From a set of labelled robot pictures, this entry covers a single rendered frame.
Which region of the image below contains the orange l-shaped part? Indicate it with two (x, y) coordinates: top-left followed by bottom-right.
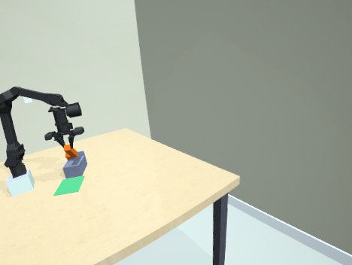
(64, 145), (77, 159)

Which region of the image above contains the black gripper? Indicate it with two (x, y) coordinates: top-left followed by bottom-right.
(45, 119), (84, 148)

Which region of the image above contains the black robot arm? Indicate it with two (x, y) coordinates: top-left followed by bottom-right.
(0, 87), (82, 178)

